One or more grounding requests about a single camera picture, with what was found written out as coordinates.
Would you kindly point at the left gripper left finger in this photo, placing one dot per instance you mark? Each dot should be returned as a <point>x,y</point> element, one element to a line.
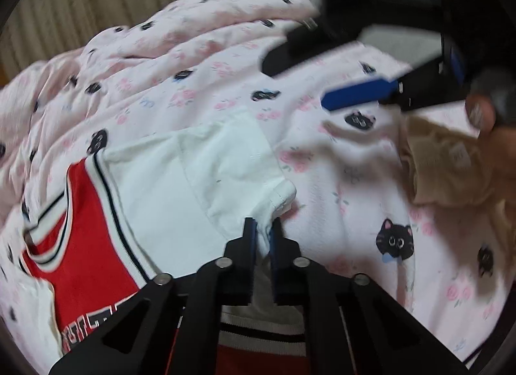
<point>171,326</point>

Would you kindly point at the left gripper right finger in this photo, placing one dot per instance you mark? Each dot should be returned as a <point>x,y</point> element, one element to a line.
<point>352,325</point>

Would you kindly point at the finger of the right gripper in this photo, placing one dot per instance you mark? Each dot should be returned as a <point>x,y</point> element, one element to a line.
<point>310,39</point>
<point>364,92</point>

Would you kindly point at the red white basketball jersey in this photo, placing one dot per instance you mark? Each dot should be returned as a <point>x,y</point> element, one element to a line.
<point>167,203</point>

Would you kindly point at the person right hand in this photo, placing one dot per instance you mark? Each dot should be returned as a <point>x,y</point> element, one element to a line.
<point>490,108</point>

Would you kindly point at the beige garment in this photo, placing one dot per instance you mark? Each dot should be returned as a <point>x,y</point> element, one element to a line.
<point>445,167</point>

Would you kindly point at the pink cat print duvet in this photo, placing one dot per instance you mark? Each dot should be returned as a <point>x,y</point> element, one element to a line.
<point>198,60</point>

